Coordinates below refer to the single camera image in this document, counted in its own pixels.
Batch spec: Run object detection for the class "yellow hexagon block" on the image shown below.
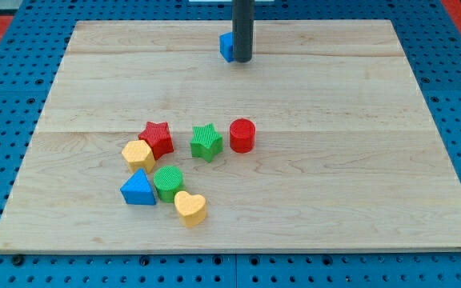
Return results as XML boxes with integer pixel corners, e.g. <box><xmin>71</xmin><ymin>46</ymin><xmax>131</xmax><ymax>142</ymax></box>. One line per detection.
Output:
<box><xmin>121</xmin><ymin>140</ymin><xmax>156</xmax><ymax>173</ymax></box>

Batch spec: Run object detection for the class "blue triangle block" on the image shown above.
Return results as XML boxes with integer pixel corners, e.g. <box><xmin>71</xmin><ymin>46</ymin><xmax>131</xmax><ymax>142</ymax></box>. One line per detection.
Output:
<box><xmin>120</xmin><ymin>168</ymin><xmax>156</xmax><ymax>206</ymax></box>

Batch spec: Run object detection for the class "red cylinder block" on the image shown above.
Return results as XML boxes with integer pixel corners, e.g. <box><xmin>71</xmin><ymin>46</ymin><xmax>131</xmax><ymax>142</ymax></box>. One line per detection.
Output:
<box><xmin>230</xmin><ymin>118</ymin><xmax>256</xmax><ymax>154</ymax></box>

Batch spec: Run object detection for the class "green star block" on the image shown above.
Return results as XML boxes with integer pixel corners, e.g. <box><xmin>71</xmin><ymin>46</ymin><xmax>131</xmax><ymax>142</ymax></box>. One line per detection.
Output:
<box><xmin>190</xmin><ymin>123</ymin><xmax>223</xmax><ymax>162</ymax></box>

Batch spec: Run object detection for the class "green cylinder block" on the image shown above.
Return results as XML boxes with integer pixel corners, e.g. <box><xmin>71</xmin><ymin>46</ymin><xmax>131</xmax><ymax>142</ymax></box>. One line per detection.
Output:
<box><xmin>153</xmin><ymin>166</ymin><xmax>185</xmax><ymax>203</ymax></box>

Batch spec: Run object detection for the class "red star block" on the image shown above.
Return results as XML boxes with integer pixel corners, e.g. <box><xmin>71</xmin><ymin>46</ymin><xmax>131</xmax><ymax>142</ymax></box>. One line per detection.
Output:
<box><xmin>138</xmin><ymin>122</ymin><xmax>174</xmax><ymax>160</ymax></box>

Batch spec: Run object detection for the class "yellow heart block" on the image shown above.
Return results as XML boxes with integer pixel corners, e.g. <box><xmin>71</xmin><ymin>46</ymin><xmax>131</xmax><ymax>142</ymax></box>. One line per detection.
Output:
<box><xmin>174</xmin><ymin>191</ymin><xmax>207</xmax><ymax>228</ymax></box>

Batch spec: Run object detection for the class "blue cube block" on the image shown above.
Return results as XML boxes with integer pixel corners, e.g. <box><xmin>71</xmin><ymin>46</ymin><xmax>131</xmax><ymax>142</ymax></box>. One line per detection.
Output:
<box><xmin>219</xmin><ymin>32</ymin><xmax>234</xmax><ymax>62</ymax></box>

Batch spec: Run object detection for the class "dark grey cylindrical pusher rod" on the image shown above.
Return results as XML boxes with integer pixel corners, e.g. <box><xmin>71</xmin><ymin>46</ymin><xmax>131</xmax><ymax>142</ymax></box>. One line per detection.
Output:
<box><xmin>232</xmin><ymin>0</ymin><xmax>255</xmax><ymax>63</ymax></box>

